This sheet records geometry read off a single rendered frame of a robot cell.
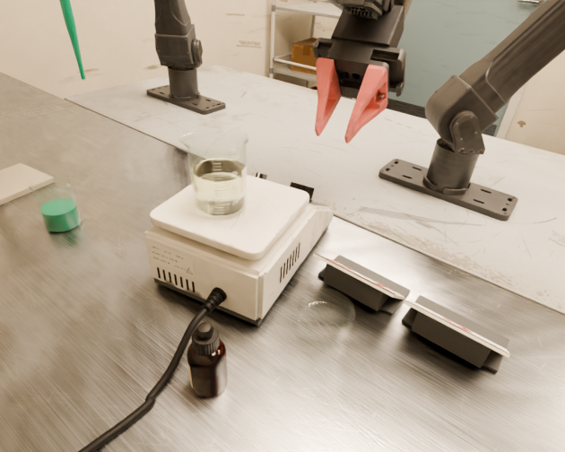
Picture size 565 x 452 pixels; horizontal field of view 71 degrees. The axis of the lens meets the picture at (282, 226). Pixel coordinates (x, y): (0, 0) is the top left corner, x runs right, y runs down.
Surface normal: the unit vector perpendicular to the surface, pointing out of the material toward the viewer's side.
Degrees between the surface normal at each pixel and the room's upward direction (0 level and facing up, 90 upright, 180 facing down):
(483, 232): 0
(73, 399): 0
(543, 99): 90
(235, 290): 90
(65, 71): 90
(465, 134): 90
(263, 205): 0
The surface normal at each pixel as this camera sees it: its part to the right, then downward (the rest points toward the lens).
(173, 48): -0.07, 0.75
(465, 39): -0.61, 0.43
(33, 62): 0.79, 0.38
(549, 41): -0.07, 0.54
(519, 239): 0.05, -0.82
